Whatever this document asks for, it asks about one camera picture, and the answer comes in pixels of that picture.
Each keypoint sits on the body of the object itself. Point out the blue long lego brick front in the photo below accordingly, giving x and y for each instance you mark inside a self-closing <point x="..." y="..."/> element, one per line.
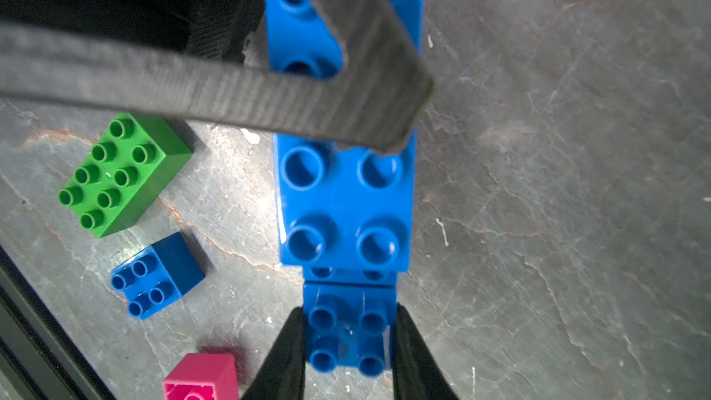
<point x="345" y="169"/>

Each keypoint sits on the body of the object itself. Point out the dark green long lego brick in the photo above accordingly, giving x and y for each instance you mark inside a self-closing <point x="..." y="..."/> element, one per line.
<point x="124" y="173"/>

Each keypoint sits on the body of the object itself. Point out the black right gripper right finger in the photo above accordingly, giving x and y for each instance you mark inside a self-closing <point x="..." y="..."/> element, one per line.
<point x="415" y="371"/>

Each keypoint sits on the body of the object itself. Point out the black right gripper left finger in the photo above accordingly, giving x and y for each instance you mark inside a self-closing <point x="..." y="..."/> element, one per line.
<point x="282" y="375"/>

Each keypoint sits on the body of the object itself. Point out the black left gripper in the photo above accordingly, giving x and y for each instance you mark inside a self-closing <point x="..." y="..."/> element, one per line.
<point x="66" y="69"/>

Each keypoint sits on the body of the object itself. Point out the blue long lego brick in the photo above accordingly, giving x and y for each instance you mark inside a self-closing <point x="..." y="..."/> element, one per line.
<point x="353" y="277"/>
<point x="345" y="169"/>

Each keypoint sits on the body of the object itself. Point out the small blue square lego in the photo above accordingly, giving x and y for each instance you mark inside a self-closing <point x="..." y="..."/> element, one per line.
<point x="156" y="277"/>
<point x="349" y="326"/>

